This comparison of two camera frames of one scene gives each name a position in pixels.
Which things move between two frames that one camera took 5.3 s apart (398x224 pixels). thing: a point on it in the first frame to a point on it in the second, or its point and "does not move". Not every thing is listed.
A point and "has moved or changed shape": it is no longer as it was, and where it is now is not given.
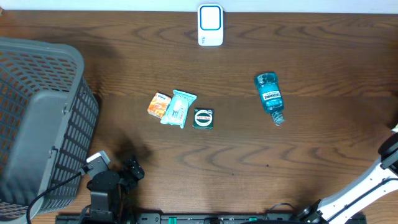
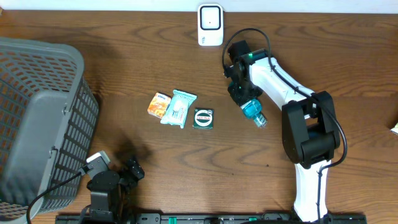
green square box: [203, 119] does not move
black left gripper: [136, 168] does not move
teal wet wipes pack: [178, 108] does not move
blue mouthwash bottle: [271, 96] has moved or changed shape
